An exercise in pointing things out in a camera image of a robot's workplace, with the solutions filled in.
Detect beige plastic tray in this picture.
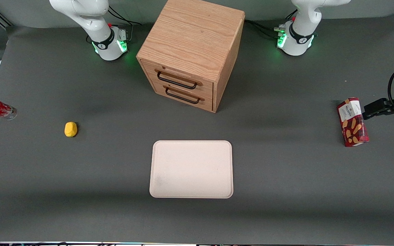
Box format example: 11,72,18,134
149,140,234,199

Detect red biscuit box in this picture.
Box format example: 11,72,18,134
337,97,370,147

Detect wooden two-drawer cabinet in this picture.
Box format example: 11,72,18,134
136,0,246,113

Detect yellow toy fruit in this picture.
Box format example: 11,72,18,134
64,122,78,138

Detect black left arm base cables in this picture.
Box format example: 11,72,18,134
244,10,298,39

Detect black arm base cables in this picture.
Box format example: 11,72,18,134
107,6,142,43
244,10,298,39

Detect black drawer handle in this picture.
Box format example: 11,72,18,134
165,87,201,104
157,71,198,90

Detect black right arm base cables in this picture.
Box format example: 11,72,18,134
107,6,142,43

